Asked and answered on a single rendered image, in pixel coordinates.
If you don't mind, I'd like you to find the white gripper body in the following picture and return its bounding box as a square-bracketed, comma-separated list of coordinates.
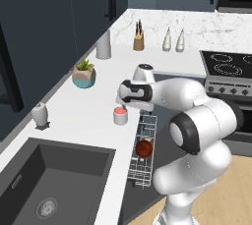
[115, 94, 132, 109]

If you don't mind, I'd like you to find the grey cup with red inside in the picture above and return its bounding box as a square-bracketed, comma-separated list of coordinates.
[112, 106, 130, 127]

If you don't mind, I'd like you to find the brown-red bowl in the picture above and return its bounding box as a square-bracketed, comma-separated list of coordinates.
[135, 140, 155, 158]

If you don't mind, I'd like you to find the potted plant in two-tone pot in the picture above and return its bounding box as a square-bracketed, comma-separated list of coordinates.
[71, 58, 97, 89]

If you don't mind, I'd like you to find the grey cylinder canister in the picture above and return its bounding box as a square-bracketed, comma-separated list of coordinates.
[94, 28, 112, 61]

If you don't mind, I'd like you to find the wooden knife block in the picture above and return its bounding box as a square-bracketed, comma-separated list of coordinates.
[132, 18, 146, 52]

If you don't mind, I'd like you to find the white shaker bottle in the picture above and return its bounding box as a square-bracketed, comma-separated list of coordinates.
[161, 26, 173, 53]
[174, 28, 186, 53]

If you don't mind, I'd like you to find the white bottle on dark base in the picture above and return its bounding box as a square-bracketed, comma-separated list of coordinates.
[31, 101, 51, 132]

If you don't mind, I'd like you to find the dark tall cupboard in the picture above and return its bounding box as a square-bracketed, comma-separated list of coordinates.
[67, 0, 130, 73]

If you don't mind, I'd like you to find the dark grey sink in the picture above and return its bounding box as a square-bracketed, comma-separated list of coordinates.
[0, 137, 117, 225]

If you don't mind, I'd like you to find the steel range with black hob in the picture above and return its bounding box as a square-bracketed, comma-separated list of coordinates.
[199, 49, 252, 158]

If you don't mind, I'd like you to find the white wire dishwasher rack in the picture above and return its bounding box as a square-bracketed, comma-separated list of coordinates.
[126, 113, 158, 191]

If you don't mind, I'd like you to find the dark wall cupboard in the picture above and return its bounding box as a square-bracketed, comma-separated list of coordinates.
[0, 0, 72, 143]

